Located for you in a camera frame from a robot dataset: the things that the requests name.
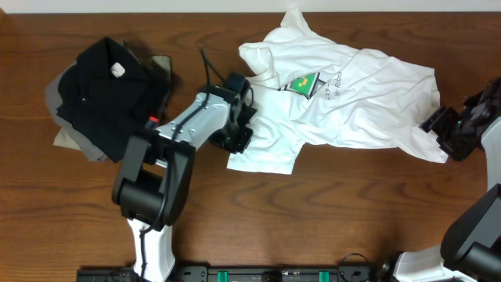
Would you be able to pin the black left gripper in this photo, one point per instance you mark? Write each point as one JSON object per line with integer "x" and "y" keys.
{"x": 239, "y": 146}

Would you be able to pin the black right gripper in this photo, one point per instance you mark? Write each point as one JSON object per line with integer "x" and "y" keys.
{"x": 438, "y": 121}

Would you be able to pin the white robot print t-shirt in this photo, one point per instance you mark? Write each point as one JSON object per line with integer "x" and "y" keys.
{"x": 309, "y": 89}

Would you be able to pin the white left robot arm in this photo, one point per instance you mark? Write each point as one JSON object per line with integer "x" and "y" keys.
{"x": 153, "y": 181}

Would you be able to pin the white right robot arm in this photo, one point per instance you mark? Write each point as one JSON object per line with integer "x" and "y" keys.
{"x": 470, "y": 249}

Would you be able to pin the red and grey tag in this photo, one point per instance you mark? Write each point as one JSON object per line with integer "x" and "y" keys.
{"x": 152, "y": 122}

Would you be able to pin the black folded shirt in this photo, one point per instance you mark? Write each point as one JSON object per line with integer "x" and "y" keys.
{"x": 105, "y": 109}

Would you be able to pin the white collar label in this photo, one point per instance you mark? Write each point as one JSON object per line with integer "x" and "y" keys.
{"x": 117, "y": 70}

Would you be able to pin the light grey folded cloth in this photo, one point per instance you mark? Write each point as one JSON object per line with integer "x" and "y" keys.
{"x": 68, "y": 137}

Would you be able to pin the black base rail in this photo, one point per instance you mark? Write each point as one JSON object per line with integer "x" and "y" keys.
{"x": 207, "y": 274}

